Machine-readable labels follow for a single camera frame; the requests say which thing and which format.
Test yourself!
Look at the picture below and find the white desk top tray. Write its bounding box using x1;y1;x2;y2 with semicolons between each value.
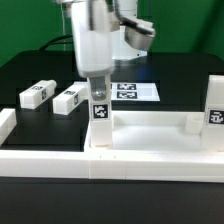
83;110;224;155

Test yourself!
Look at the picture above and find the black cable with connector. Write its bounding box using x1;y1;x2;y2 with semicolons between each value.
39;33;74;52

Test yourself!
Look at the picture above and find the white U-shaped fence frame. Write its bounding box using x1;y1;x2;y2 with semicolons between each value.
0;107;224;184

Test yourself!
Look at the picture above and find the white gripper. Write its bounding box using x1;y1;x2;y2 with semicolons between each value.
71;0;112;100

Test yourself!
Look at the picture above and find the white fiducial marker sheet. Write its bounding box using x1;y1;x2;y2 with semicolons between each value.
111;82;160;102

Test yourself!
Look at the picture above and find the white thin cable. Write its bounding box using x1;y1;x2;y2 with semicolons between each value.
59;0;68;52

